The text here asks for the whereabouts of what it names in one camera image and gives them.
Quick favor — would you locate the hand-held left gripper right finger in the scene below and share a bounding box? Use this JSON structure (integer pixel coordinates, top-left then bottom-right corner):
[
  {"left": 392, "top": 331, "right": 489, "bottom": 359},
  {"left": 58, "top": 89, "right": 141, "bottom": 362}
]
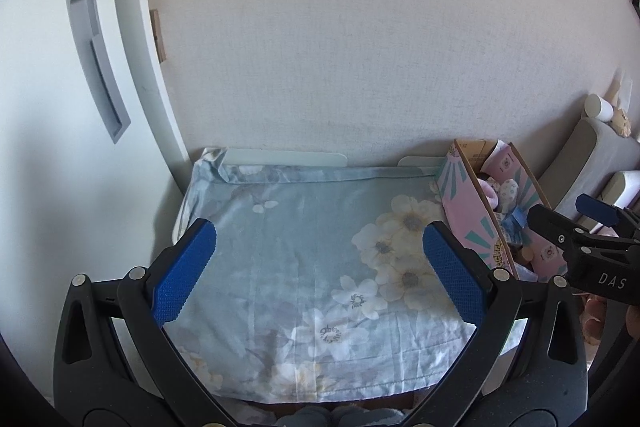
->
[{"left": 422, "top": 221, "right": 587, "bottom": 414}]

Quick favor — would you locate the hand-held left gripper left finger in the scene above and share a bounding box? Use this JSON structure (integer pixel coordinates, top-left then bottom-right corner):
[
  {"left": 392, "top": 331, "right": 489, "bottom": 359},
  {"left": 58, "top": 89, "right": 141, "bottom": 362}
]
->
[{"left": 52, "top": 218, "right": 218, "bottom": 414}]

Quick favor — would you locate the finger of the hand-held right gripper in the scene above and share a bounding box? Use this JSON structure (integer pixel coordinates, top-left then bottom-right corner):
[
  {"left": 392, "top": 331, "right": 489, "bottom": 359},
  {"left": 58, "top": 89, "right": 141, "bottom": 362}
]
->
[
  {"left": 528, "top": 204, "right": 593, "bottom": 258},
  {"left": 575, "top": 193, "right": 640, "bottom": 240}
]

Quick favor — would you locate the cardboard box with pink print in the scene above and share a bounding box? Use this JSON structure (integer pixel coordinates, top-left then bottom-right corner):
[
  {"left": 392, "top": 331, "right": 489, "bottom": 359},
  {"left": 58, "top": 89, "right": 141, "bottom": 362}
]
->
[{"left": 435, "top": 138, "right": 568, "bottom": 283}]

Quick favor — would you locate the small white and blue box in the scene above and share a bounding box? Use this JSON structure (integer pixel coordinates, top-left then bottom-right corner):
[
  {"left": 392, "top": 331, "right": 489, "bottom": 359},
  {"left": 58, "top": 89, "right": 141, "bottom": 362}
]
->
[{"left": 500, "top": 209, "right": 532, "bottom": 249}]

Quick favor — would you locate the grey pillow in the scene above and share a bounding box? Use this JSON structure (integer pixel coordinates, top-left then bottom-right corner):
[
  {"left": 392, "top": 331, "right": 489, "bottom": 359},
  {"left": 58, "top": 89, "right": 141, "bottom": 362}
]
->
[{"left": 537, "top": 117, "right": 640, "bottom": 223}]

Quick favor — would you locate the pink fluffy scrunchie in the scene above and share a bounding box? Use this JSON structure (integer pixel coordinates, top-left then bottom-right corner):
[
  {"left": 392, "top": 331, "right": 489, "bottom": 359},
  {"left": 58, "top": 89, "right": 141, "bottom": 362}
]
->
[{"left": 477, "top": 177, "right": 501, "bottom": 210}]

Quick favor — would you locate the beige plush toy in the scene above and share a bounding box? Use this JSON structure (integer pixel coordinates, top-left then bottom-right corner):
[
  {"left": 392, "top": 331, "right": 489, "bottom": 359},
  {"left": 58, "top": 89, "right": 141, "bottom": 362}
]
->
[{"left": 607, "top": 107, "right": 634, "bottom": 138}]

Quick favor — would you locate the white cup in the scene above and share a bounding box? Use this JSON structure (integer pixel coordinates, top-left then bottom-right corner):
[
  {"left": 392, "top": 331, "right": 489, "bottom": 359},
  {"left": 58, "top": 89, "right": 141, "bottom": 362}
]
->
[{"left": 584, "top": 93, "right": 615, "bottom": 122}]

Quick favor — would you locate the blue floral cloth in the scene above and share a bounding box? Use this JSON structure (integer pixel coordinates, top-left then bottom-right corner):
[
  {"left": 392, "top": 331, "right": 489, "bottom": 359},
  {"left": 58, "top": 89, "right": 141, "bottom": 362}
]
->
[{"left": 172, "top": 147, "right": 481, "bottom": 405}]

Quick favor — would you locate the white door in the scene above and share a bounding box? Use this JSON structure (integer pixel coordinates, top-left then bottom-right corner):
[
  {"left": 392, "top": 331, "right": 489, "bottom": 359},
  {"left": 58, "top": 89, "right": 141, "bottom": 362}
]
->
[{"left": 0, "top": 0, "right": 193, "bottom": 408}]

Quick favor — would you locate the grey fuzzy cloth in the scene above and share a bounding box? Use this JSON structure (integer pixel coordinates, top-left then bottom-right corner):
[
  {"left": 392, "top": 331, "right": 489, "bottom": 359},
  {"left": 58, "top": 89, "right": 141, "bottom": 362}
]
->
[{"left": 272, "top": 402, "right": 407, "bottom": 427}]

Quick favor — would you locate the brown wooden strip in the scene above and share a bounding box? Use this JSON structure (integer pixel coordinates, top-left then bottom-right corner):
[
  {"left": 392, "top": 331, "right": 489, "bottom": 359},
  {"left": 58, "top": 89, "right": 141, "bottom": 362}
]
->
[{"left": 150, "top": 9, "right": 167, "bottom": 62}]

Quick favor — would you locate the white door frame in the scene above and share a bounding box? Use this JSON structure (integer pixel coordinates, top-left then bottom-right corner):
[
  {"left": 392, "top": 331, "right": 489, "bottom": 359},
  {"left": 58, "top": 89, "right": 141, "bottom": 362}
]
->
[{"left": 111, "top": 0, "right": 193, "bottom": 188}]

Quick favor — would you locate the grey recessed door handle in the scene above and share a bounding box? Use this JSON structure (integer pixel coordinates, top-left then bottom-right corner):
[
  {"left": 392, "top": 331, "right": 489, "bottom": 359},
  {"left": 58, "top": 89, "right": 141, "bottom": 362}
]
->
[{"left": 65, "top": 0, "right": 132, "bottom": 145}]

